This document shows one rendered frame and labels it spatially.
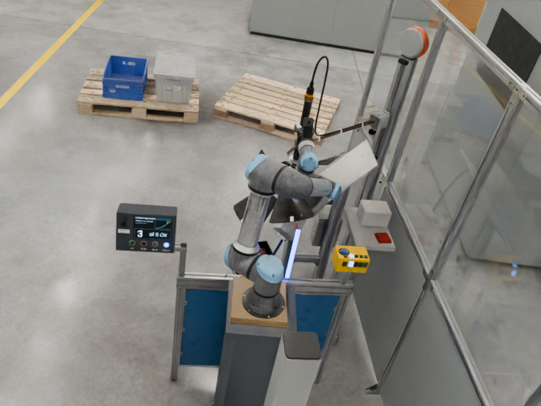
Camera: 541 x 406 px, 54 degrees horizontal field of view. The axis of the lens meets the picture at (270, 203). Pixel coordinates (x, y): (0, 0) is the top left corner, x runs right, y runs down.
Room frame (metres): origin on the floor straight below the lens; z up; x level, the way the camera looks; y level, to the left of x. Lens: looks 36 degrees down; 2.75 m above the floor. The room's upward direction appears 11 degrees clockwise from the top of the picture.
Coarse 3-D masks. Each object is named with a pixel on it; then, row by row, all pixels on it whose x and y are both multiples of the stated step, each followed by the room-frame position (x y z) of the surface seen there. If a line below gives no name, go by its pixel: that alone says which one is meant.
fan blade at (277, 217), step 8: (280, 200) 2.18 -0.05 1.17; (288, 200) 2.18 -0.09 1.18; (296, 200) 2.19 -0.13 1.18; (304, 200) 2.21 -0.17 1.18; (280, 208) 2.13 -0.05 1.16; (288, 208) 2.13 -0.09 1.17; (296, 208) 2.13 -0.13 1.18; (304, 208) 2.14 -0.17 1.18; (272, 216) 2.09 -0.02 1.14; (280, 216) 2.08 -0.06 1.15; (288, 216) 2.08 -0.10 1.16; (296, 216) 2.08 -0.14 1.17; (304, 216) 2.08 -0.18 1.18; (312, 216) 2.08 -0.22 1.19
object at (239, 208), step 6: (246, 198) 2.34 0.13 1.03; (270, 198) 2.32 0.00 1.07; (276, 198) 2.32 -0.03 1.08; (240, 204) 2.33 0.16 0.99; (246, 204) 2.31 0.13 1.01; (270, 204) 2.30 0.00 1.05; (234, 210) 2.31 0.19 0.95; (240, 210) 2.30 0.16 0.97; (270, 210) 2.27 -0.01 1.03; (240, 216) 2.27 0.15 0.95
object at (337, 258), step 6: (336, 246) 2.02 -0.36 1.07; (342, 246) 2.03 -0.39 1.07; (348, 246) 2.04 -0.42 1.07; (354, 246) 2.05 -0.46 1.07; (360, 246) 2.06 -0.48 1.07; (336, 252) 2.00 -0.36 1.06; (348, 252) 2.00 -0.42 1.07; (354, 252) 2.01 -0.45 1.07; (360, 252) 2.01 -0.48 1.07; (366, 252) 2.02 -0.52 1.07; (336, 258) 1.98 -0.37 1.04; (342, 258) 1.95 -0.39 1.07; (348, 258) 1.95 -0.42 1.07; (354, 258) 1.96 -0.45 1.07; (360, 258) 1.97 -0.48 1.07; (336, 264) 1.95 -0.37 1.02; (348, 264) 1.95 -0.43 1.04; (336, 270) 1.94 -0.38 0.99; (342, 270) 1.95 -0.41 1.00; (348, 270) 1.95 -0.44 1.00; (354, 270) 1.96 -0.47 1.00; (360, 270) 1.96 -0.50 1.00
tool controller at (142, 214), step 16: (128, 208) 1.81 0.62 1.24; (144, 208) 1.83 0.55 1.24; (160, 208) 1.86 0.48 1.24; (176, 208) 1.88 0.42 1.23; (128, 224) 1.75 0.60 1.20; (144, 224) 1.76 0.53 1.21; (160, 224) 1.78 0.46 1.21; (128, 240) 1.73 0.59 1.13; (144, 240) 1.74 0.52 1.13; (160, 240) 1.76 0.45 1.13
